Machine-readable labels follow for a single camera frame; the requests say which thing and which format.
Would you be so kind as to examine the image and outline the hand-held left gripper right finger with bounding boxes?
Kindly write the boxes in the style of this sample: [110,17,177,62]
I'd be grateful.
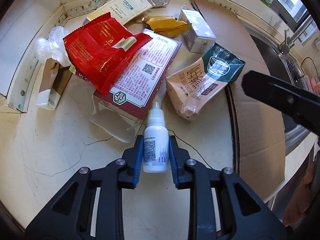
[168,135,288,240]

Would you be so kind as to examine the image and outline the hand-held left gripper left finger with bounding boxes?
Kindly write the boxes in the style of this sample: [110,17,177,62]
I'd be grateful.
[24,135,144,240]

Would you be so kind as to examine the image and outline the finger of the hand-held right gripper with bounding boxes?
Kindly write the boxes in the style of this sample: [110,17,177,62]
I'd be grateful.
[241,70,320,135]

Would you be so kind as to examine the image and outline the white dropper bottle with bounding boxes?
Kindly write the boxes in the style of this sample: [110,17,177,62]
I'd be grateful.
[143,102,169,173]

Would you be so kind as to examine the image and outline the brown and white paper bag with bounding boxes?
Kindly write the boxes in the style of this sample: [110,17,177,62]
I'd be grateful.
[35,52,75,110]

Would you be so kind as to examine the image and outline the stainless steel sink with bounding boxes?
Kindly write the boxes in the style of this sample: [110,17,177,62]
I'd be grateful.
[244,21,320,155]

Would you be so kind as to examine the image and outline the flat brown cardboard sheet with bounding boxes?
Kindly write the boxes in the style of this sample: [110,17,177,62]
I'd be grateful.
[191,0,286,203]

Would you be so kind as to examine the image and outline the pink plastic holder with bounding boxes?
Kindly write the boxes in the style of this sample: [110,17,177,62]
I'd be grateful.
[309,77,320,93]

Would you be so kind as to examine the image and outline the metal faucet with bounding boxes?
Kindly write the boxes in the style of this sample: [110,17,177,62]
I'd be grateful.
[279,17,318,55]

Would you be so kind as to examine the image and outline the beige and green drink pouch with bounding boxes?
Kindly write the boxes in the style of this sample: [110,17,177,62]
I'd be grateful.
[165,42,246,122]

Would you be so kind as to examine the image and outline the flattened maroon printed box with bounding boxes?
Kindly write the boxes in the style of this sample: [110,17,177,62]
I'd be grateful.
[74,28,182,144]

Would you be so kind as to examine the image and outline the dark framed window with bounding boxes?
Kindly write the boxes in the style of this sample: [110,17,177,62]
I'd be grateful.
[271,0,320,46]

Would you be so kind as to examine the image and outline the small white and grey box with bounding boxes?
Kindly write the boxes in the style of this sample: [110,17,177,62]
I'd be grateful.
[178,5,217,53]

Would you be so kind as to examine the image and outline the red snack wrapper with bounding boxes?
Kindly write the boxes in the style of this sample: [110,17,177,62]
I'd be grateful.
[62,12,153,96]

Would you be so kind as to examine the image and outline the person's pink pants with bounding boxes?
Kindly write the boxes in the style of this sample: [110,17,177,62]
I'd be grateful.
[282,161,316,228]

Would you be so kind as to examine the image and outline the yellow snack wrapper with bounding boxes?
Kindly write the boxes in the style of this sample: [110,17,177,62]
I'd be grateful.
[142,16,192,33]

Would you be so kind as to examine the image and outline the clear plastic bag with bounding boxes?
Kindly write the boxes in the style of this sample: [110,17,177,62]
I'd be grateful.
[35,26,69,60]

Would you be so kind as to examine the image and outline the white and yellow toothpaste box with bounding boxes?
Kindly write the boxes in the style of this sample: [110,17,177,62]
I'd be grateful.
[86,0,156,27]

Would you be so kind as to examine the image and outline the black cable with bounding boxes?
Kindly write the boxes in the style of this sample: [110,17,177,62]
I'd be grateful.
[299,57,316,79]

